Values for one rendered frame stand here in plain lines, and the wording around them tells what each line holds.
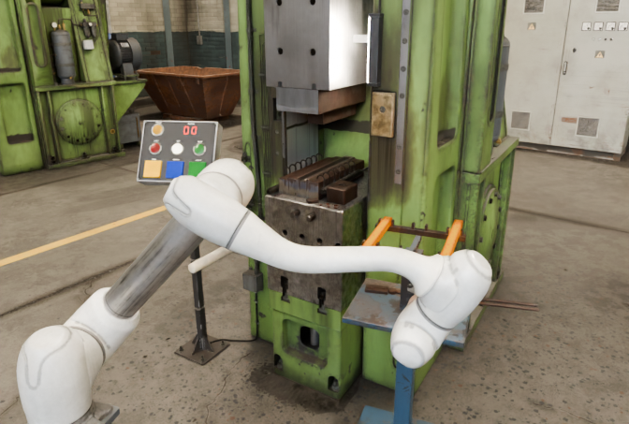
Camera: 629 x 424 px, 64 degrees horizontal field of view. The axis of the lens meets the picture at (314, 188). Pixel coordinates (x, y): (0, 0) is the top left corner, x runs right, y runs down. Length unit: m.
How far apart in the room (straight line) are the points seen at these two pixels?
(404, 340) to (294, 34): 1.27
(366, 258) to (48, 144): 5.72
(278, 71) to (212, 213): 1.06
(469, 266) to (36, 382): 1.04
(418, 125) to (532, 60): 5.24
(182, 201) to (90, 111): 5.61
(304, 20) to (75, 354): 1.34
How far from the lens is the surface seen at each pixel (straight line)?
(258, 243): 1.10
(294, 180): 2.10
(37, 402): 1.47
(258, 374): 2.59
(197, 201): 1.10
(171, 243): 1.34
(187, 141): 2.27
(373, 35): 1.95
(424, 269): 1.09
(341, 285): 2.08
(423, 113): 1.95
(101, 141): 6.83
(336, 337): 2.24
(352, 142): 2.47
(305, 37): 1.97
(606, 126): 7.06
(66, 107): 6.59
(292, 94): 2.02
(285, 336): 2.44
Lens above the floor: 1.60
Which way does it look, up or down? 18 degrees down
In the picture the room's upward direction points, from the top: straight up
